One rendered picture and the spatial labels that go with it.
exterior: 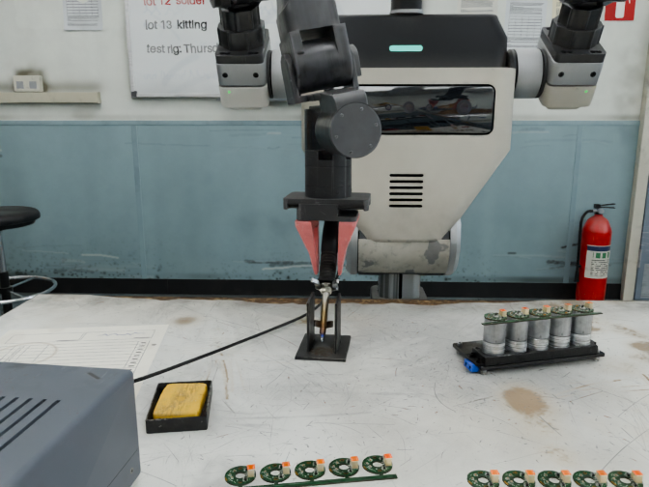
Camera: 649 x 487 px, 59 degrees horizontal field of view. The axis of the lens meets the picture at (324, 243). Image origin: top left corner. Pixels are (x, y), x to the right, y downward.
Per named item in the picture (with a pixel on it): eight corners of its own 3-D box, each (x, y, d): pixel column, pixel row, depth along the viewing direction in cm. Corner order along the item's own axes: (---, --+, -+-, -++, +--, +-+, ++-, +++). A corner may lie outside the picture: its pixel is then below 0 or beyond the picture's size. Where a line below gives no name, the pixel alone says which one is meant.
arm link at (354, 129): (347, 44, 69) (278, 56, 67) (383, 31, 58) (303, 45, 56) (362, 143, 72) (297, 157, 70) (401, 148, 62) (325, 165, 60)
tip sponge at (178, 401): (158, 394, 59) (157, 381, 59) (212, 391, 60) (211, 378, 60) (146, 434, 52) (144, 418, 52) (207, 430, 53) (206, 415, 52)
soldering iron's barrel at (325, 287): (328, 336, 70) (332, 286, 72) (327, 332, 69) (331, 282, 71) (317, 335, 70) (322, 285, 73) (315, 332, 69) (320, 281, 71)
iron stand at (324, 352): (349, 371, 73) (352, 298, 76) (344, 358, 65) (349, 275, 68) (301, 368, 73) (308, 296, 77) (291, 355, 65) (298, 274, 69)
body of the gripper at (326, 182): (368, 215, 67) (369, 152, 66) (282, 214, 68) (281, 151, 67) (371, 207, 74) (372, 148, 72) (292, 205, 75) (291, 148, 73)
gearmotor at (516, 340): (499, 352, 67) (502, 310, 66) (518, 350, 67) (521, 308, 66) (511, 360, 65) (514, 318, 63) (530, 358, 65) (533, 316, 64)
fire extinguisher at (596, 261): (570, 296, 327) (579, 201, 315) (598, 297, 326) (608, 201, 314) (580, 304, 312) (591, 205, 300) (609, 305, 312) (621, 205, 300)
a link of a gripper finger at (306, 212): (355, 282, 69) (355, 205, 67) (296, 280, 70) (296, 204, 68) (358, 268, 76) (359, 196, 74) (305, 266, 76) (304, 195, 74)
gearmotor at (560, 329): (542, 348, 68) (545, 306, 67) (559, 346, 69) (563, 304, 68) (554, 356, 66) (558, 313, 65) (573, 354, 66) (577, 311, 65)
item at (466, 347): (481, 377, 63) (481, 367, 63) (451, 351, 70) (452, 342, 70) (605, 361, 67) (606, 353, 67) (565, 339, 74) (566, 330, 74)
